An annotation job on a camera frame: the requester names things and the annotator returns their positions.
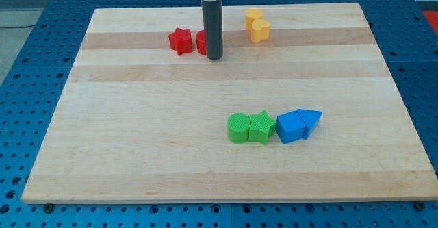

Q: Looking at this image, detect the blue triangle block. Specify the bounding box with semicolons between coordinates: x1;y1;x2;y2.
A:
297;109;323;140

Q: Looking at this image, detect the blue perforated table plate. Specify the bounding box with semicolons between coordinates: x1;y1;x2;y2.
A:
1;0;437;227

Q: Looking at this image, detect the blue cube block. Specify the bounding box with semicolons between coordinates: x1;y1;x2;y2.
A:
276;111;306;144

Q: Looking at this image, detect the light wooden board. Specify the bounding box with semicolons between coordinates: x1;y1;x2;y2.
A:
22;3;437;204

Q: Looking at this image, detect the green star block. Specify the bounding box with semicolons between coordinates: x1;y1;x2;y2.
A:
248;110;276;145

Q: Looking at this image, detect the yellow hexagon block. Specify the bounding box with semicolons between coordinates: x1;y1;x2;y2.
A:
245;8;263;30

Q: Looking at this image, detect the red star block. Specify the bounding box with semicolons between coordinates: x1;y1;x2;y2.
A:
168;27;192;55

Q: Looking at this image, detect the green circle block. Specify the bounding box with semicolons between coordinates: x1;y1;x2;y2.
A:
227;113;251;144

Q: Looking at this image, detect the yellow heart block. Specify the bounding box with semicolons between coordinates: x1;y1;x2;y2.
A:
250;19;271;43

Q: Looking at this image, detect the red circle block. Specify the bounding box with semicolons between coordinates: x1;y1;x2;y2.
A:
196;30;207;55

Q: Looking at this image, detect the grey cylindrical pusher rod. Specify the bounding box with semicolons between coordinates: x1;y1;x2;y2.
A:
202;0;223;60

